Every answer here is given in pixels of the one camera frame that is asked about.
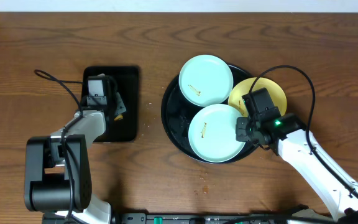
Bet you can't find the yellow plate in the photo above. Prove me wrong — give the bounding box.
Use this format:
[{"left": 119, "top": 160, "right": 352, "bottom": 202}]
[{"left": 228, "top": 77, "right": 287, "bottom": 117}]

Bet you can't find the light blue plate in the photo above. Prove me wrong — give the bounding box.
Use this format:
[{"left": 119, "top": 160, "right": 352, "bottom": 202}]
[
  {"left": 188, "top": 104, "right": 245, "bottom": 163},
  {"left": 178, "top": 55, "right": 234, "bottom": 107}
]

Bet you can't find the green and yellow sponge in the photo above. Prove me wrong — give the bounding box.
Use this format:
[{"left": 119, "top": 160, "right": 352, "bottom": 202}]
[{"left": 114, "top": 114, "right": 123, "bottom": 121}]

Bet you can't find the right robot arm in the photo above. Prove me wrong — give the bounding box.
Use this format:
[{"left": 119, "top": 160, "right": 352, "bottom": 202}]
[{"left": 236, "top": 101, "right": 358, "bottom": 223}]

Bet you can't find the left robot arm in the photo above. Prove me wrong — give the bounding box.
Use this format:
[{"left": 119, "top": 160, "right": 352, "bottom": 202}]
[{"left": 24, "top": 74, "right": 119, "bottom": 223}]

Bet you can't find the black rectangular tray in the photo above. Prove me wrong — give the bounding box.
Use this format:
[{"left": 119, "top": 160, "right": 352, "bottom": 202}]
[{"left": 81, "top": 66, "right": 139, "bottom": 142}]

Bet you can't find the round black tray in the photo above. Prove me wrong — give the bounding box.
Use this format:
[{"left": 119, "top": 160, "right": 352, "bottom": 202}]
[{"left": 161, "top": 63, "right": 257, "bottom": 164}]

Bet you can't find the right black cable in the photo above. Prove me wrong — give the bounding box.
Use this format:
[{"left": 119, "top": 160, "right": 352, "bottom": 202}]
[{"left": 246, "top": 65, "right": 358, "bottom": 215}]

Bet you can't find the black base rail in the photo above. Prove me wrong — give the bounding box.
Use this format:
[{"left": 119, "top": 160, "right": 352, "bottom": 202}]
[{"left": 41, "top": 212, "right": 335, "bottom": 224}]

